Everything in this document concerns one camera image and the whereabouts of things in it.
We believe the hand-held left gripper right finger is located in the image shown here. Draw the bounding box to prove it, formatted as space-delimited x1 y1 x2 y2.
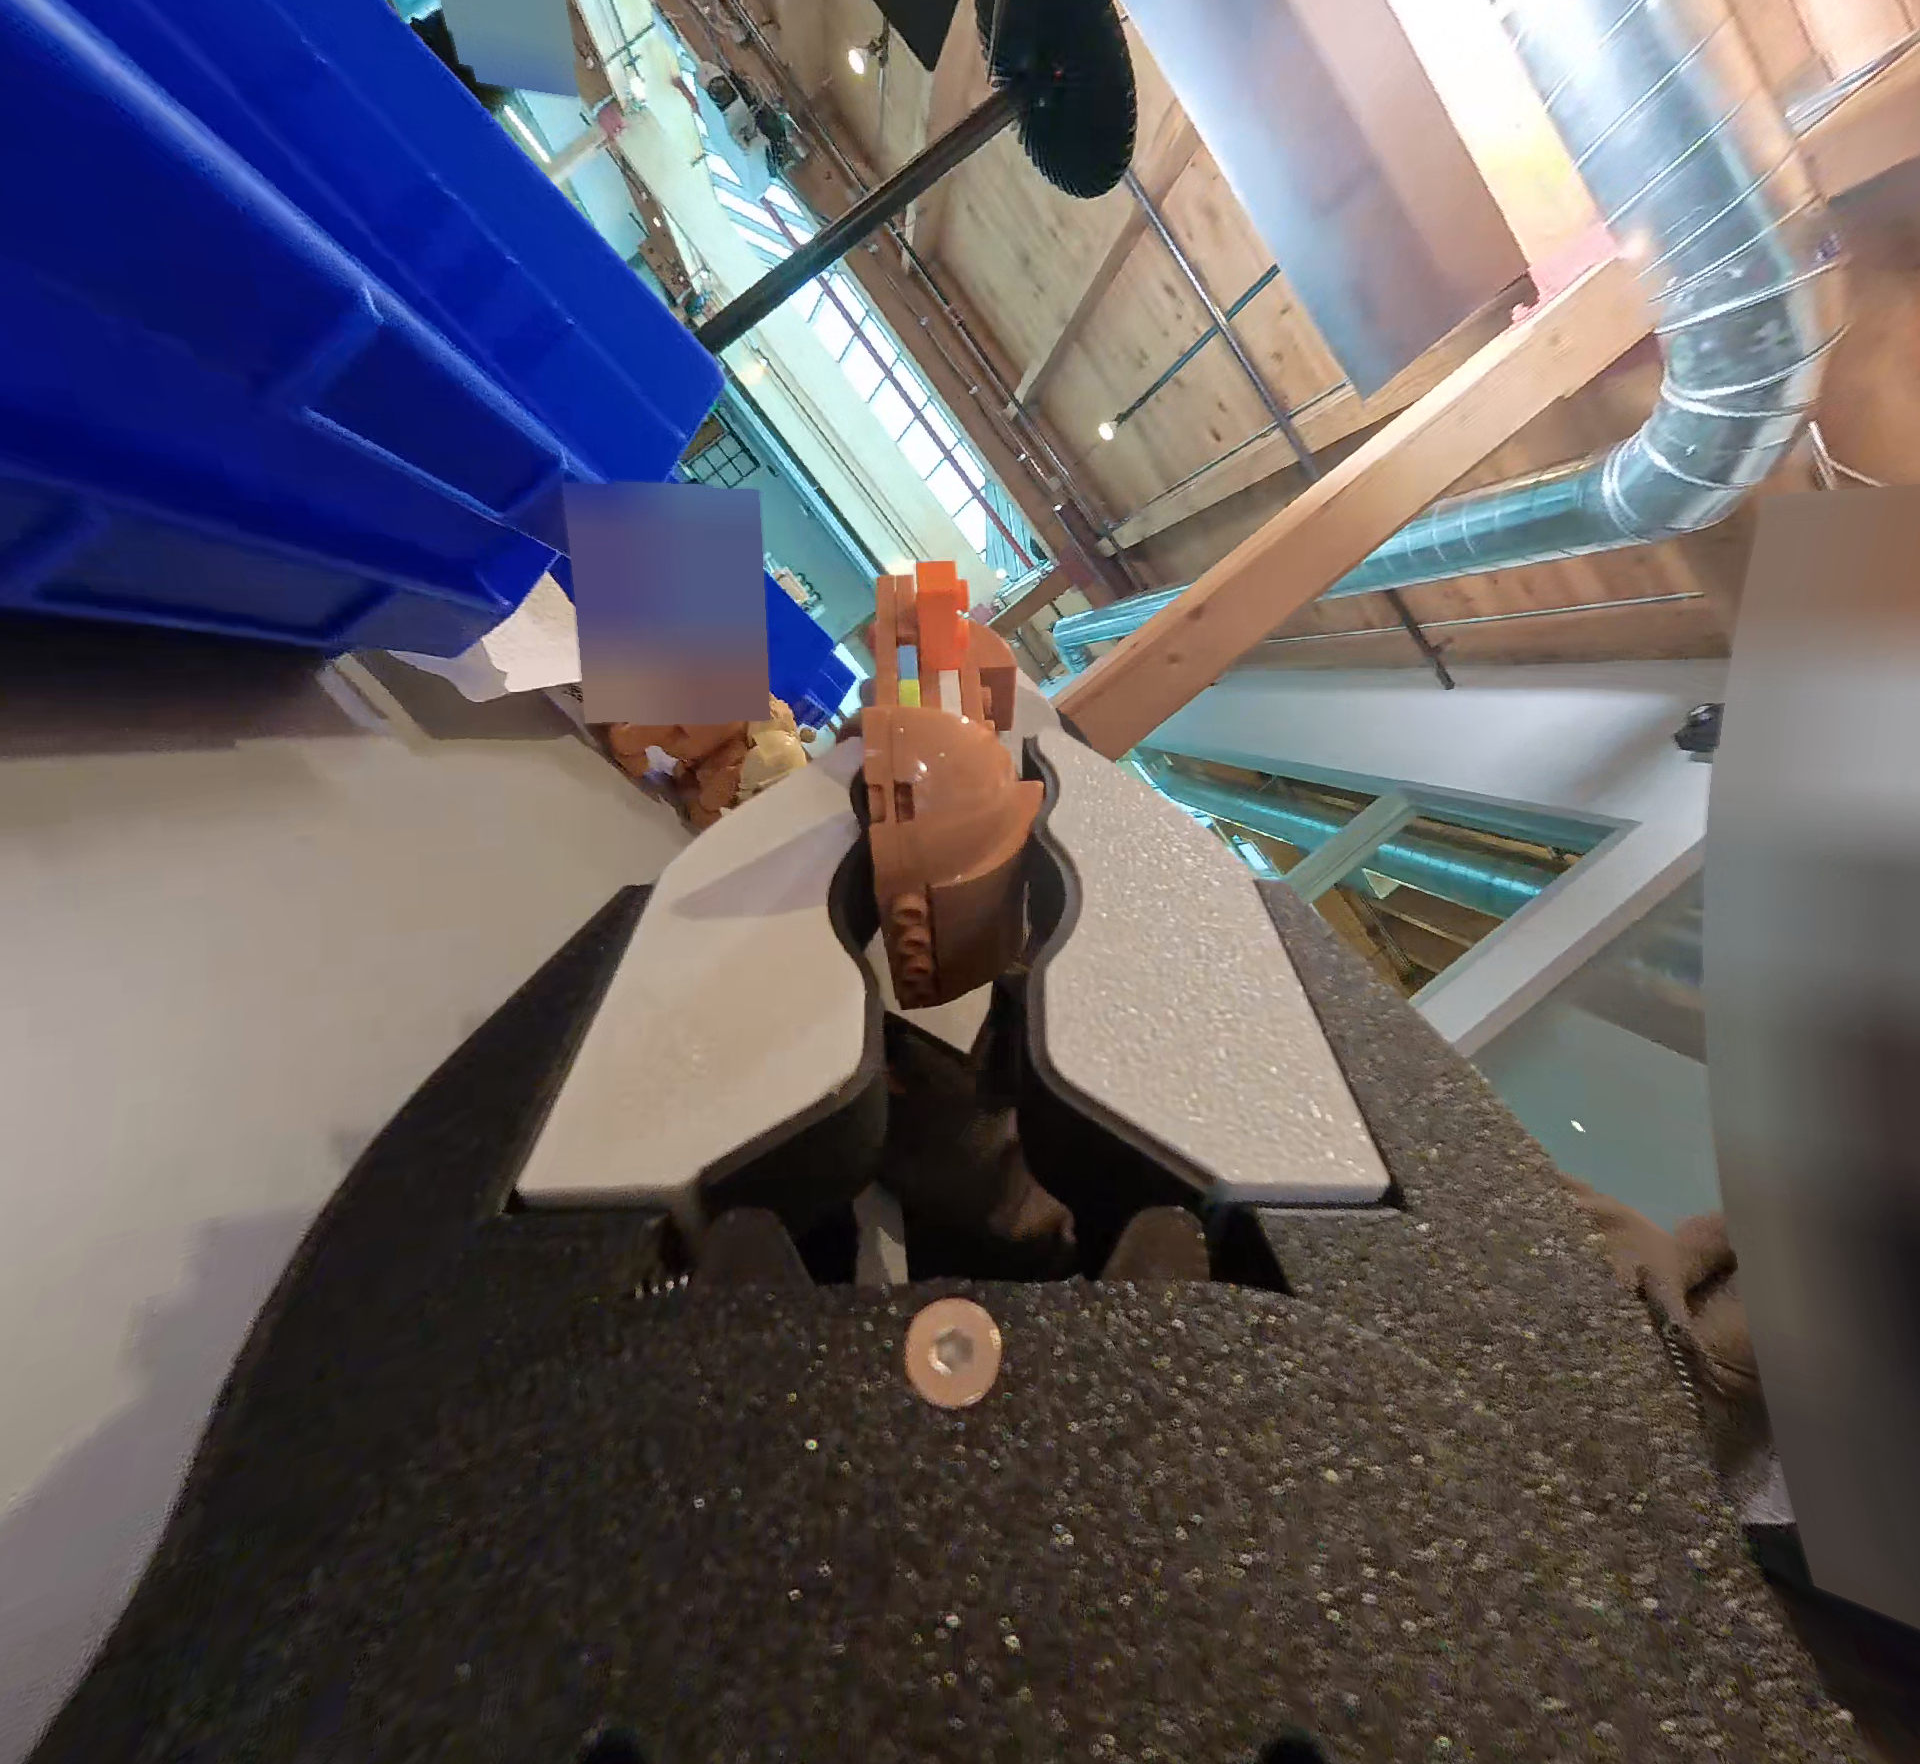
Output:
1020 734 1391 1212

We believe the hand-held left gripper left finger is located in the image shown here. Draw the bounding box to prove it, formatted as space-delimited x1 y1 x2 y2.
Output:
514 742 890 1212

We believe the brown toy brick taco model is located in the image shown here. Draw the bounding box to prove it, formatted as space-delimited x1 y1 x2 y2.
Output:
857 561 1047 1013

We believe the blue plastic bin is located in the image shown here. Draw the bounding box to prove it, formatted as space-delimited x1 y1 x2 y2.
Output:
0 0 727 663

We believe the tan brown brick figure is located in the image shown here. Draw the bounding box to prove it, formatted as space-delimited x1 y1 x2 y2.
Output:
603 695 826 833

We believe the small blue storage bin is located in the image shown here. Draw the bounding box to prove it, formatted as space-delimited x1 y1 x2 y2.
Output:
762 571 860 731

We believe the white circle-patterned sheet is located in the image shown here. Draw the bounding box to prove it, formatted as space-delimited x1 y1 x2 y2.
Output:
343 577 591 707

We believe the black floor lamp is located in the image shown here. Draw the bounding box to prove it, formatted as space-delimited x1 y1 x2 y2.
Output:
693 0 1139 358

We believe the silver air duct with grille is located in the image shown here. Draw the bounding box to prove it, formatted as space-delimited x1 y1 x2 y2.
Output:
1051 0 1853 686

